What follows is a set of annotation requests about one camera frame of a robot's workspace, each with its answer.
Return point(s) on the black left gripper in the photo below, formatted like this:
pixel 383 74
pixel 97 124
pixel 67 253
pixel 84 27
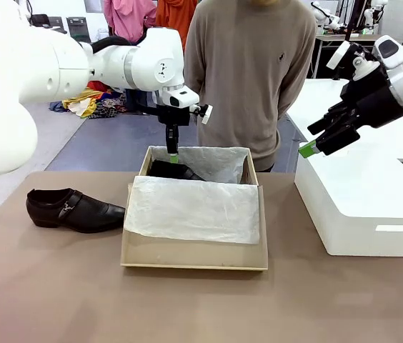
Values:
pixel 174 116

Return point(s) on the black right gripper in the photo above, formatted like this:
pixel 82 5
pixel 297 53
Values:
pixel 373 100

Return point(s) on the black leather buckle shoe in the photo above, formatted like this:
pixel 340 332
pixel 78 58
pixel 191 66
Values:
pixel 76 212
pixel 176 171

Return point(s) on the white tissue paper sheet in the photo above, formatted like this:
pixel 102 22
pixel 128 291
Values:
pixel 194 211

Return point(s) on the brown cardboard shoe box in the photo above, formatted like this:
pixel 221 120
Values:
pixel 187 253

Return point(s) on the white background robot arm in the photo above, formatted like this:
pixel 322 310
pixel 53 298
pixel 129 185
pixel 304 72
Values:
pixel 374 14
pixel 324 16

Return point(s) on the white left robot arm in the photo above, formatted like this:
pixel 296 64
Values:
pixel 8 89

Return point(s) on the white plastic storage box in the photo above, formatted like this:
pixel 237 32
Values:
pixel 358 200

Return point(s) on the colourful pile of clothes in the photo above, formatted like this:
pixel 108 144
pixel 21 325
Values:
pixel 87 105

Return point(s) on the person in tan sweater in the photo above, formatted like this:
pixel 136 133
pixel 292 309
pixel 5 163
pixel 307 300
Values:
pixel 251 71

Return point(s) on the black tripod pole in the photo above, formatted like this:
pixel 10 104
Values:
pixel 351 19

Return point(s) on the person in orange top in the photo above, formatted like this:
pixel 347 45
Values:
pixel 176 14

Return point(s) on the person in pink top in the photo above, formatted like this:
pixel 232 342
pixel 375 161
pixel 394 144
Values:
pixel 126 18

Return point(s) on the black equipment case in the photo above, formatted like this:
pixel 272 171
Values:
pixel 79 28

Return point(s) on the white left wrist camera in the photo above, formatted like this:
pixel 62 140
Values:
pixel 207 114

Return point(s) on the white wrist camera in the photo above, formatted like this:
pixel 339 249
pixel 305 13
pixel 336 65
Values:
pixel 207 114
pixel 338 55

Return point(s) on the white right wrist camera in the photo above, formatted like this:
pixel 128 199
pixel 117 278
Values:
pixel 338 55

